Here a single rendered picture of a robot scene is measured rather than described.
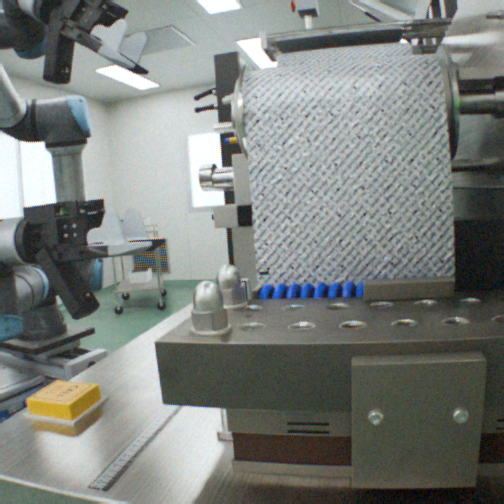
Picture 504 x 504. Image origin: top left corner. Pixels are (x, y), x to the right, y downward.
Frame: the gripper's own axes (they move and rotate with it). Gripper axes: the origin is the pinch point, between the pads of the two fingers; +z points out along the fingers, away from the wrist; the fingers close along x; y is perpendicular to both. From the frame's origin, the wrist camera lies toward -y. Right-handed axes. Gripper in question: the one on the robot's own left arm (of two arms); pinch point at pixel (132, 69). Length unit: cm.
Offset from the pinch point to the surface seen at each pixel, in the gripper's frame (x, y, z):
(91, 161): 500, -177, -293
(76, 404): -16.3, -34.7, 24.7
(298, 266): -4.5, -7.4, 35.2
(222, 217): 2.7, -9.9, 22.7
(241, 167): 2.7, -2.8, 21.0
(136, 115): 551, -94, -297
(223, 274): -12.4, -11.2, 29.7
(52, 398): -16.8, -36.3, 21.8
